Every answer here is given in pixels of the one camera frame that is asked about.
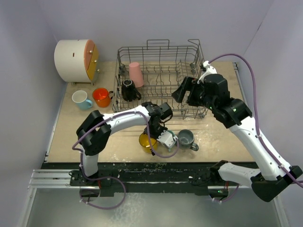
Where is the orange ceramic mug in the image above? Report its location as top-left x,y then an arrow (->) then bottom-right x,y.
92,87 -> 114,108

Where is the light blue ceramic mug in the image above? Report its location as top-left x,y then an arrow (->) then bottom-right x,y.
71,90 -> 93,110

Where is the grey wire dish rack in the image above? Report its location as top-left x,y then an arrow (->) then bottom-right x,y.
112,39 -> 208,120

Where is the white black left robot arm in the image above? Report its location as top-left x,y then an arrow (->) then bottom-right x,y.
72,102 -> 177,185

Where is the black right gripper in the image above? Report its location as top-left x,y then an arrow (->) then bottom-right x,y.
172,76 -> 216,111

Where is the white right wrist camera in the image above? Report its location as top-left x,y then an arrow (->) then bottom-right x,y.
197,61 -> 217,84

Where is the pink plastic tumbler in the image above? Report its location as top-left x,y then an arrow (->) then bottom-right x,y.
129,62 -> 144,88

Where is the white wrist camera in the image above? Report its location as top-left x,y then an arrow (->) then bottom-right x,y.
157,130 -> 176,152
197,61 -> 217,84

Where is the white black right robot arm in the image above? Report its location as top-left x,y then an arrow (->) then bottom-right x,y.
172,74 -> 303,202

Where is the grey blue round mug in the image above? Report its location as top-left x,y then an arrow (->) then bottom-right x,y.
177,129 -> 199,151

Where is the black ceramic mug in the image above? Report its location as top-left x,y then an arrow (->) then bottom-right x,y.
122,79 -> 142,102

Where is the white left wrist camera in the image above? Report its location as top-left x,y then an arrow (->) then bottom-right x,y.
157,130 -> 176,152

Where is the yellow ceramic mug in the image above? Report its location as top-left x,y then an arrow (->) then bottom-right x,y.
139,133 -> 158,154

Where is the aluminium frame rail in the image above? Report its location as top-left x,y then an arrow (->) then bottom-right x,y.
28,169 -> 71,189

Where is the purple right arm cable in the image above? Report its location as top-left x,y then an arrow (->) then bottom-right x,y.
205,53 -> 303,204

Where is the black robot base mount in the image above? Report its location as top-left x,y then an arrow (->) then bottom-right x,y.
41,162 -> 236,197

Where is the white round drawer cabinet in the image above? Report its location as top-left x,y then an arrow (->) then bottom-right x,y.
54,39 -> 99,84

